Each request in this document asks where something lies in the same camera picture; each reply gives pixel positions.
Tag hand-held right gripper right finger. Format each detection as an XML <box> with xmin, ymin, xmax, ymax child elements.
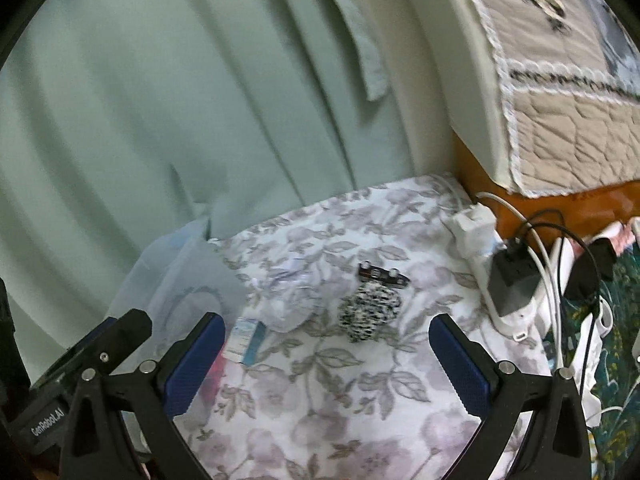
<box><xmin>430</xmin><ymin>313</ymin><xmax>591</xmax><ymax>480</ymax></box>

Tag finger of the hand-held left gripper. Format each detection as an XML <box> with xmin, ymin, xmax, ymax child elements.
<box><xmin>30</xmin><ymin>309</ymin><xmax>152</xmax><ymax>391</ymax></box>

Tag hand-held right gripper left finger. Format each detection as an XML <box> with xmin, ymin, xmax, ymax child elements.
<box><xmin>60</xmin><ymin>312</ymin><xmax>226</xmax><ymax>480</ymax></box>

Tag clear plastic container blue handles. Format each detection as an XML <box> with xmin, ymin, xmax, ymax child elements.
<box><xmin>107</xmin><ymin>217</ymin><xmax>251</xmax><ymax>441</ymax></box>

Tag leopard print scrunchie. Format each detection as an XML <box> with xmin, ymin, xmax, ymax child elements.
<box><xmin>337</xmin><ymin>280</ymin><xmax>403</xmax><ymax>343</ymax></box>

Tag small blue white box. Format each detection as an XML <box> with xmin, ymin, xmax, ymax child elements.
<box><xmin>222</xmin><ymin>317</ymin><xmax>268</xmax><ymax>366</ymax></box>

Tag black charger block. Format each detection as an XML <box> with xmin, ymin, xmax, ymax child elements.
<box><xmin>487</xmin><ymin>242</ymin><xmax>543</xmax><ymax>317</ymax></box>

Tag crumpled white paper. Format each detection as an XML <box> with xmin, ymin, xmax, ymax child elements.
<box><xmin>250</xmin><ymin>257</ymin><xmax>326</xmax><ymax>333</ymax></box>

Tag floral printed blanket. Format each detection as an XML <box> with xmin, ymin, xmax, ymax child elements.
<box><xmin>170</xmin><ymin>172</ymin><xmax>551</xmax><ymax>480</ymax></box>

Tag black rhinestone barrette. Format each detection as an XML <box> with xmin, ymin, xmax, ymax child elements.
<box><xmin>357</xmin><ymin>261</ymin><xmax>411</xmax><ymax>286</ymax></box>

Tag black plug adapter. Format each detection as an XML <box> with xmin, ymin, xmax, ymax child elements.
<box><xmin>565</xmin><ymin>237</ymin><xmax>618</xmax><ymax>301</ymax></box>

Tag dark green patterned cloth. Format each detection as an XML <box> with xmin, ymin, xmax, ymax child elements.
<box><xmin>542</xmin><ymin>245</ymin><xmax>640</xmax><ymax>480</ymax></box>

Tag pink cloth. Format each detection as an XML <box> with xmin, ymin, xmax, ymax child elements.
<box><xmin>597</xmin><ymin>217</ymin><xmax>640</xmax><ymax>256</ymax></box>

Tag green curtain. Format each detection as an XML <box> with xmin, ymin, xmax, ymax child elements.
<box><xmin>0</xmin><ymin>0</ymin><xmax>416</xmax><ymax>386</ymax></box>

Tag beige quilted bedspread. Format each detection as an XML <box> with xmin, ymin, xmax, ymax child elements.
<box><xmin>450</xmin><ymin>0</ymin><xmax>640</xmax><ymax>198</ymax></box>

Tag white mattress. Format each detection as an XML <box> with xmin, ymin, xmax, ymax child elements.
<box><xmin>345</xmin><ymin>0</ymin><xmax>516</xmax><ymax>181</ymax></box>

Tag black cable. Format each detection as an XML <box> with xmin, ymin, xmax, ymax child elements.
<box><xmin>515</xmin><ymin>210</ymin><xmax>603</xmax><ymax>391</ymax></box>

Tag wooden bed frame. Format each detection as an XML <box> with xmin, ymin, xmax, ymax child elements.
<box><xmin>452</xmin><ymin>130</ymin><xmax>640</xmax><ymax>256</ymax></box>

